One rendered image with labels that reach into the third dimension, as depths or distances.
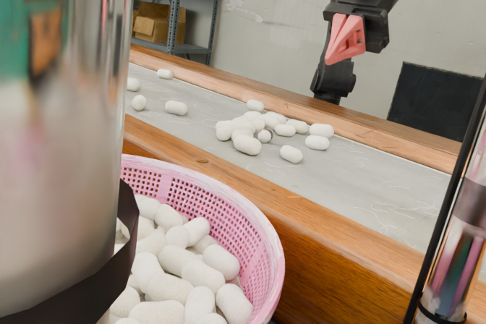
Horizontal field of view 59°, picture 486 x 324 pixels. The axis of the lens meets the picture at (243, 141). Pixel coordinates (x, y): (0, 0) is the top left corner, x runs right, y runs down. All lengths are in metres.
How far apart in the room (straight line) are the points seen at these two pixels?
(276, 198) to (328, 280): 0.08
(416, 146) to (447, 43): 1.91
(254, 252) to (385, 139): 0.41
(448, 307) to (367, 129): 0.47
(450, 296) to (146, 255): 0.19
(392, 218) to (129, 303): 0.28
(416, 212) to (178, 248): 0.27
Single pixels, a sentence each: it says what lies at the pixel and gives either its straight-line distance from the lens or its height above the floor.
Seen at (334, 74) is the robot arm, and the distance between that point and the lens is 0.98.
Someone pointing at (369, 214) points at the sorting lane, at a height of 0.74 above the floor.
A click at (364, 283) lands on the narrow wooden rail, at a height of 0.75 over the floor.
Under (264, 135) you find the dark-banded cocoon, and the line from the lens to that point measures 0.59.
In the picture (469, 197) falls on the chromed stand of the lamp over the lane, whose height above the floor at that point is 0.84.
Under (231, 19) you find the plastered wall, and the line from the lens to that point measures 3.17.
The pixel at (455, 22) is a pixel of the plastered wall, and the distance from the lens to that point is 2.57.
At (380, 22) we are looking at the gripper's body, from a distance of 0.71.
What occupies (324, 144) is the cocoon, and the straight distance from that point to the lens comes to 0.61.
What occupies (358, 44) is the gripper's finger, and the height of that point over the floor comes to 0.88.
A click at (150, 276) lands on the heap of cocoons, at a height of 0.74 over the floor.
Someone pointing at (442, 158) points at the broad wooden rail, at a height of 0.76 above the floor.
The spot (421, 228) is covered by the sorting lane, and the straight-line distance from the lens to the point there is 0.46.
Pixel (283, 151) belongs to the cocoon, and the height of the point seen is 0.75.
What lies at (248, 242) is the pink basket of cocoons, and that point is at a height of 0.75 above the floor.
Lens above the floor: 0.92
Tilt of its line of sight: 18 degrees down
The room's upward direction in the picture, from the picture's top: 9 degrees clockwise
